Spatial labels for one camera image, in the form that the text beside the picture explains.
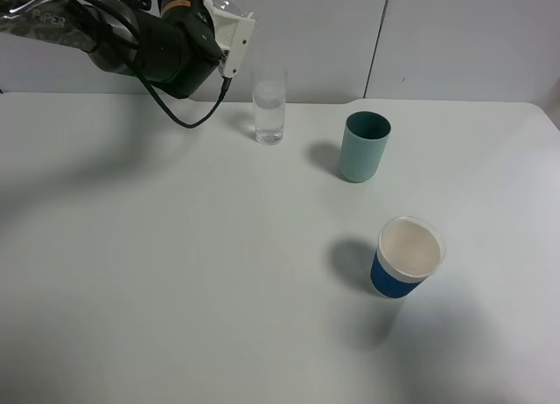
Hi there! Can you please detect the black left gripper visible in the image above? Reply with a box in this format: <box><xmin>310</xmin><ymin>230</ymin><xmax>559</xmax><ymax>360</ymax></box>
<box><xmin>134</xmin><ymin>0</ymin><xmax>222</xmax><ymax>99</ymax></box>

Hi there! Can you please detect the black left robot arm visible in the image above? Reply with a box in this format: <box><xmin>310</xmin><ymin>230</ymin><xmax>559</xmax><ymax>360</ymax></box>
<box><xmin>1</xmin><ymin>0</ymin><xmax>223</xmax><ymax>99</ymax></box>

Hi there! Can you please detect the light green cup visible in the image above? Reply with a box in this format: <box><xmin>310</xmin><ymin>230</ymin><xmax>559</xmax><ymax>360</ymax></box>
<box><xmin>339</xmin><ymin>111</ymin><xmax>392</xmax><ymax>183</ymax></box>

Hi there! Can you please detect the blue white paper cup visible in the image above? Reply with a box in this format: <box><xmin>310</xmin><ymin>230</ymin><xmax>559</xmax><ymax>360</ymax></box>
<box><xmin>370</xmin><ymin>216</ymin><xmax>446</xmax><ymax>299</ymax></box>

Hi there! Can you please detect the tall clear glass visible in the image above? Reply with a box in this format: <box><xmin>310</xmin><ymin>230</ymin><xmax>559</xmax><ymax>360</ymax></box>
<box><xmin>252</xmin><ymin>67</ymin><xmax>287</xmax><ymax>145</ymax></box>

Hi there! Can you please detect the black braided camera cable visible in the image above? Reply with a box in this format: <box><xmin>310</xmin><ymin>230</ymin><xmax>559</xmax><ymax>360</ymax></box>
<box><xmin>65</xmin><ymin>0</ymin><xmax>232</xmax><ymax>129</ymax></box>

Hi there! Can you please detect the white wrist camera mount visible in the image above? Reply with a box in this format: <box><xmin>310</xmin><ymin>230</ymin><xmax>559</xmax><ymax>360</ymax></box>
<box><xmin>203</xmin><ymin>0</ymin><xmax>256</xmax><ymax>79</ymax></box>

